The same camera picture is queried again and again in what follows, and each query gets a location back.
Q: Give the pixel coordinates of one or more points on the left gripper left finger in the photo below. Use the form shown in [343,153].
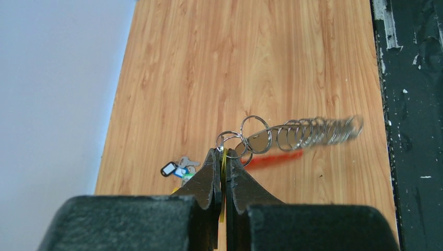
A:
[185,220]

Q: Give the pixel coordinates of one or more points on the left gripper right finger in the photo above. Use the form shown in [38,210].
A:
[257,220]

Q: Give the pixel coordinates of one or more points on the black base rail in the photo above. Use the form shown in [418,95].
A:
[408,36]

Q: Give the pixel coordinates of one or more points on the red keyring with silver keys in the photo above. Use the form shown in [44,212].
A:
[300,134]

